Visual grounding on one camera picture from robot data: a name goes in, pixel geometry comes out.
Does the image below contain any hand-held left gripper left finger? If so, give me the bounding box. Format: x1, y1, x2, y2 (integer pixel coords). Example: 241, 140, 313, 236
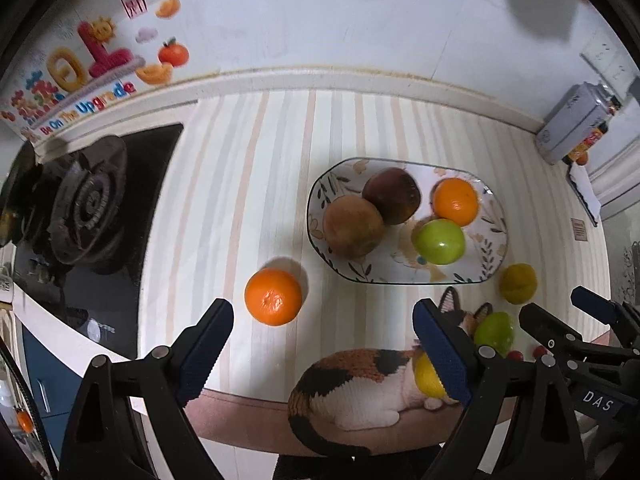
57, 298, 236, 480

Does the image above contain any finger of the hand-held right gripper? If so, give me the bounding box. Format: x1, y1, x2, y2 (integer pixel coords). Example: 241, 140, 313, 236
571, 286, 640, 346
519, 304, 636, 366

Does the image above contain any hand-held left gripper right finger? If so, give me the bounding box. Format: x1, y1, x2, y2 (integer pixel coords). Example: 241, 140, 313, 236
411, 298, 586, 480

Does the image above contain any yellow lemon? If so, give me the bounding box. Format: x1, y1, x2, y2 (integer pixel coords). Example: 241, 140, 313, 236
413, 351, 446, 397

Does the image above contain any green apple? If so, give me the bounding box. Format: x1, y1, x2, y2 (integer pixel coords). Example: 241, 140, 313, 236
411, 218, 467, 265
472, 311, 516, 356

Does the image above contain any yellow-green citrus fruit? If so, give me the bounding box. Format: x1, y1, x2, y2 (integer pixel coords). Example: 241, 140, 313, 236
498, 263, 538, 305

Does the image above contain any orange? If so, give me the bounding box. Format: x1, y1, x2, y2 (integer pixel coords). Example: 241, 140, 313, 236
244, 268, 304, 327
431, 177, 480, 227

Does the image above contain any oval floral plate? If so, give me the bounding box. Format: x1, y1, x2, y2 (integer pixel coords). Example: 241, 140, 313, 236
306, 157, 509, 286

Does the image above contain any pink-brown cloth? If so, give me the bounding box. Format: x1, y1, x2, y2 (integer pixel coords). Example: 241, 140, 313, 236
185, 387, 516, 453

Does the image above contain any calico cat print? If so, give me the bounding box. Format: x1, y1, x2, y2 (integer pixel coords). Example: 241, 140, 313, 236
288, 286, 493, 457

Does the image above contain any white paper pad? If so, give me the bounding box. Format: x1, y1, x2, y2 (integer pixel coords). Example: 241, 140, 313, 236
567, 164, 603, 227

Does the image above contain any light brown round fruit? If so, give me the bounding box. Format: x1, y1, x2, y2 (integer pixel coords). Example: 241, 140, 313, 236
322, 196, 387, 259

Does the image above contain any small orange label bottle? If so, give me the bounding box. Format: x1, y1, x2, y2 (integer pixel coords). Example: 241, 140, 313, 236
562, 95, 623, 166

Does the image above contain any blue cabinet door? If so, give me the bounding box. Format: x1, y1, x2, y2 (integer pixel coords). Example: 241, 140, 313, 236
20, 320, 76, 418

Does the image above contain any dark brown round fruit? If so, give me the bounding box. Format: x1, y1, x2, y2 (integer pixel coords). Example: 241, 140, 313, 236
361, 167, 422, 226

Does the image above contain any grey metal tin box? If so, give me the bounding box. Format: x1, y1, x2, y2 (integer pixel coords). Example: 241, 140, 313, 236
535, 82, 613, 166

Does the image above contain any black glass gas stove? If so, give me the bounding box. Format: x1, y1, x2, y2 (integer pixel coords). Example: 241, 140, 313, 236
12, 122, 185, 361

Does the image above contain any round stove burner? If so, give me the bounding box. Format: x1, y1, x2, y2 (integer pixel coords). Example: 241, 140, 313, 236
0, 142, 46, 248
47, 135, 128, 276

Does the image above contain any white wall socket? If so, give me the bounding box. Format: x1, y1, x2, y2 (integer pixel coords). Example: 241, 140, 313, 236
580, 30, 633, 96

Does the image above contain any colourful fruit wall sticker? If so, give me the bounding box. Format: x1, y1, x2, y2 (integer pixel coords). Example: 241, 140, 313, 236
0, 0, 193, 143

